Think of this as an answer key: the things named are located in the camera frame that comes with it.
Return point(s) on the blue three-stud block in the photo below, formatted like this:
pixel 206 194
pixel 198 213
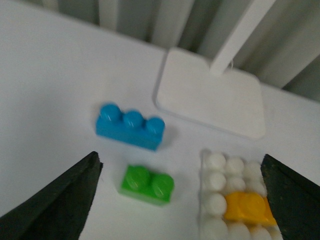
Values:
pixel 130 127

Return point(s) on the green two-stud block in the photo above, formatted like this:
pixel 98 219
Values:
pixel 148 186

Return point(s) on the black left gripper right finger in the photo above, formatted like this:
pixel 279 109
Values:
pixel 294 200

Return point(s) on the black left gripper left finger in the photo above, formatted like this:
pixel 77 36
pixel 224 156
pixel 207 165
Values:
pixel 60 210

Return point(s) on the yellow two-stud block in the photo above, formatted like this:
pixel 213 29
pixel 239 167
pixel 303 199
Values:
pixel 250 208

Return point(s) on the white studded base plate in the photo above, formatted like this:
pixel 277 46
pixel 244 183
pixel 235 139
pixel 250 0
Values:
pixel 221 175

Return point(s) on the grey pleated curtain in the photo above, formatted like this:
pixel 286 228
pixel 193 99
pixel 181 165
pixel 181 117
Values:
pixel 283 50

